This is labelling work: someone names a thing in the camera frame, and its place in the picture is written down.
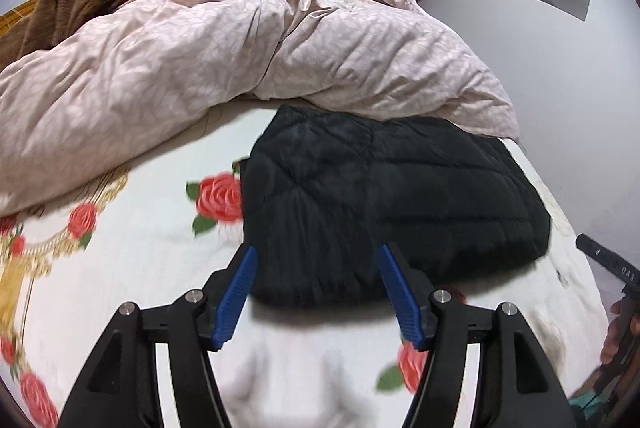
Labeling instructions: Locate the pink crumpled duvet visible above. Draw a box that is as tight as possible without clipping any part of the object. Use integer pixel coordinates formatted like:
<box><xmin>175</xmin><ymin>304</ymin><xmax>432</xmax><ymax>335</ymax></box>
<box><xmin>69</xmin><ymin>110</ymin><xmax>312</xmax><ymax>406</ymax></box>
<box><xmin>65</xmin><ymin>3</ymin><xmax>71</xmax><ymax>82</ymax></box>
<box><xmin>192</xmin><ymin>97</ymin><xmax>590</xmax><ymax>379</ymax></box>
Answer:
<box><xmin>1</xmin><ymin>0</ymin><xmax>520</xmax><ymax>214</ymax></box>

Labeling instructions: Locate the white rose-print bed sheet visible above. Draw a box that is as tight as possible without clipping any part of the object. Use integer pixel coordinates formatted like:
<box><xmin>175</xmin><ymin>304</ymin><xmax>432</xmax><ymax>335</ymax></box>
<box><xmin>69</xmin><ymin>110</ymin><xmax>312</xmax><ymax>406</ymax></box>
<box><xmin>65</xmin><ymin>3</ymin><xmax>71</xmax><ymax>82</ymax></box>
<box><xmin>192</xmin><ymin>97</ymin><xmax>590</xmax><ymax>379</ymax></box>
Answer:
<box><xmin>1</xmin><ymin>100</ymin><xmax>608</xmax><ymax>427</ymax></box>

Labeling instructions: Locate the orange wooden headboard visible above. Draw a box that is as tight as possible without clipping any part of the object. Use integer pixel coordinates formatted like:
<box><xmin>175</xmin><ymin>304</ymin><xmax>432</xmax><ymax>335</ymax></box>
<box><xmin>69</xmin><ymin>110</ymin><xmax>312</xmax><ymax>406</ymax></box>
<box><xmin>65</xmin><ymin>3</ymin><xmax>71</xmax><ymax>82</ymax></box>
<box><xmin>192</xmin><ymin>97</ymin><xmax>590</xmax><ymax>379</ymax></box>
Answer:
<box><xmin>0</xmin><ymin>0</ymin><xmax>39</xmax><ymax>36</ymax></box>

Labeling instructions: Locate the black puffer jacket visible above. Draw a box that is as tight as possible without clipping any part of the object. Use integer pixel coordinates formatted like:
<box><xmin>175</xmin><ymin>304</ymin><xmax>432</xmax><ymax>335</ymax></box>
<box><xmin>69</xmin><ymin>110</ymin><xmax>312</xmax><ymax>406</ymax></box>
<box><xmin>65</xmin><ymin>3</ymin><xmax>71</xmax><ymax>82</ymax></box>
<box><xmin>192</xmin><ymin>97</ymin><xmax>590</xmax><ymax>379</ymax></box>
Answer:
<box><xmin>240</xmin><ymin>106</ymin><xmax>551</xmax><ymax>307</ymax></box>

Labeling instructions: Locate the brown fleece blanket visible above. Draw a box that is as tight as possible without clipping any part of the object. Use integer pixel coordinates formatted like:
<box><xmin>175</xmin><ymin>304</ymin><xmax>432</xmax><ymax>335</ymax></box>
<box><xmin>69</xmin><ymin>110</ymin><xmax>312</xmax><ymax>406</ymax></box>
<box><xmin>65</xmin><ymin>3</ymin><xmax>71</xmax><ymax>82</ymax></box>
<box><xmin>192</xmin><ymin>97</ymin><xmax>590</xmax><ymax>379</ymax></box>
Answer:
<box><xmin>1</xmin><ymin>0</ymin><xmax>129</xmax><ymax>68</ymax></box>

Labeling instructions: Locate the person's right hand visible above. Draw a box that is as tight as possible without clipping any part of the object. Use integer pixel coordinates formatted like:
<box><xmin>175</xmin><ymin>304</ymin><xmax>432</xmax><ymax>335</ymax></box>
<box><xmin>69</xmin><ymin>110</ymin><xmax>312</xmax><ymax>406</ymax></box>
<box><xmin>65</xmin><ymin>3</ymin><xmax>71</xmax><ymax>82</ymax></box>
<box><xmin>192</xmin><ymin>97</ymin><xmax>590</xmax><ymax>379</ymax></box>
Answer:
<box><xmin>600</xmin><ymin>299</ymin><xmax>640</xmax><ymax>365</ymax></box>

